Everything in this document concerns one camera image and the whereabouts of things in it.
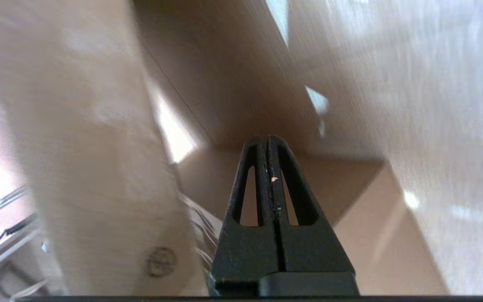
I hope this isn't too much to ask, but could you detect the brown cardboard shoe box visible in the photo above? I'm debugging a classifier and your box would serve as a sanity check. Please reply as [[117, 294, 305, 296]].
[[0, 0, 452, 296]]

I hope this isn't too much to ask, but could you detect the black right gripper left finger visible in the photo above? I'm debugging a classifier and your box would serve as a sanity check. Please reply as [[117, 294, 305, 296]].
[[209, 136, 285, 295]]

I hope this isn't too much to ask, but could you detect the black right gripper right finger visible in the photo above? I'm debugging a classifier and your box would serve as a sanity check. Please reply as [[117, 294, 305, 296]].
[[267, 135, 356, 273]]

